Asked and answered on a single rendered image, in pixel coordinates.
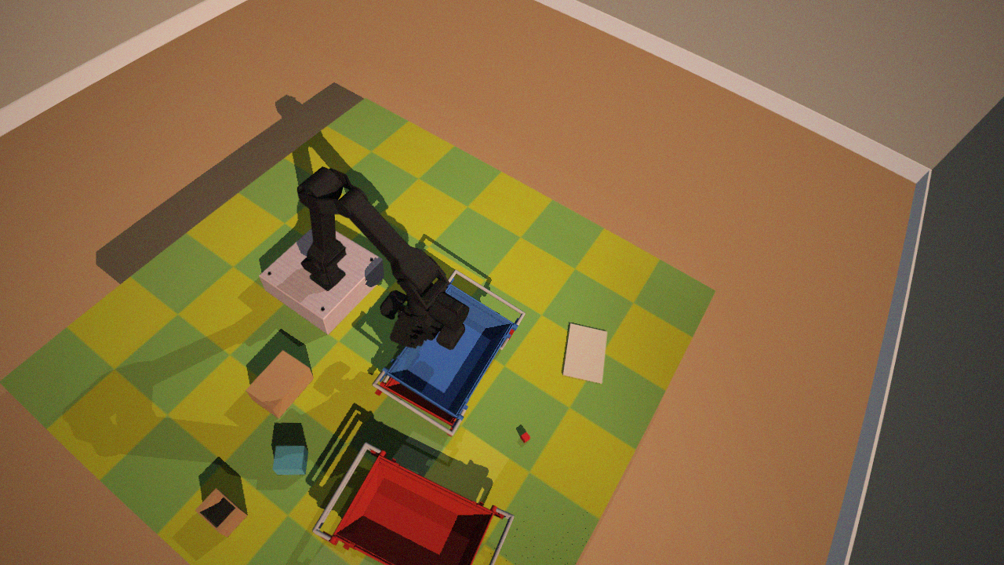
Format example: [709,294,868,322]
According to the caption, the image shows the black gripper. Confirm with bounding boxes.
[380,290,465,350]

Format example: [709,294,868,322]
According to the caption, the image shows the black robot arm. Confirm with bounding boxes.
[297,167,469,349]

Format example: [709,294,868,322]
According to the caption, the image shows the tan rectangular block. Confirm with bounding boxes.
[246,351,314,419]

